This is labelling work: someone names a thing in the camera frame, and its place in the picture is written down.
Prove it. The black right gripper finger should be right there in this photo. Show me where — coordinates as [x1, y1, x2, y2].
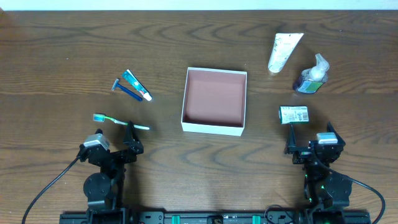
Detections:
[326, 121, 345, 145]
[285, 124, 296, 149]

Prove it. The blue disposable razor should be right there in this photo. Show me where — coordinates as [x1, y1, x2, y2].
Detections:
[111, 78, 143, 101]

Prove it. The black camera cable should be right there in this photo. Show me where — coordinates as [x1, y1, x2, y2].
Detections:
[21, 156, 81, 224]
[312, 152, 386, 224]

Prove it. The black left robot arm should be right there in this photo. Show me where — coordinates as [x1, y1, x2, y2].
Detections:
[77, 121, 144, 212]

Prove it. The green toothbrush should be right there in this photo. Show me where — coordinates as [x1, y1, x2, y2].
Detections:
[93, 113, 150, 130]

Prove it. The white cardboard box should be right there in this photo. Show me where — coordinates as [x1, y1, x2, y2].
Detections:
[181, 67, 248, 136]

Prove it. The black left camera cable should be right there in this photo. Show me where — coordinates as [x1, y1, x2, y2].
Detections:
[21, 156, 81, 224]

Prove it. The black right camera cable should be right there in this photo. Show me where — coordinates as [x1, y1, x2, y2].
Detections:
[312, 152, 386, 224]

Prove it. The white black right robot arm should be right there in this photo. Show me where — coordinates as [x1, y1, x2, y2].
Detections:
[284, 123, 352, 214]

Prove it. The small toothpaste tube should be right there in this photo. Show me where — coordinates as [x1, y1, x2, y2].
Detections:
[122, 69, 152, 101]

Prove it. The black mounting rail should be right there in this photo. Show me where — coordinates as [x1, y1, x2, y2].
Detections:
[59, 208, 371, 224]

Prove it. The white lotion tube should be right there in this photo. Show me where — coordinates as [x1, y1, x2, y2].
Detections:
[268, 33, 304, 73]

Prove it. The green white soap box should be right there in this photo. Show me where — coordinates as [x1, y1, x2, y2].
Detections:
[279, 106, 309, 124]

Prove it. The clear soap pump bottle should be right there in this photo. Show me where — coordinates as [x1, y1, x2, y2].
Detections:
[293, 54, 330, 94]

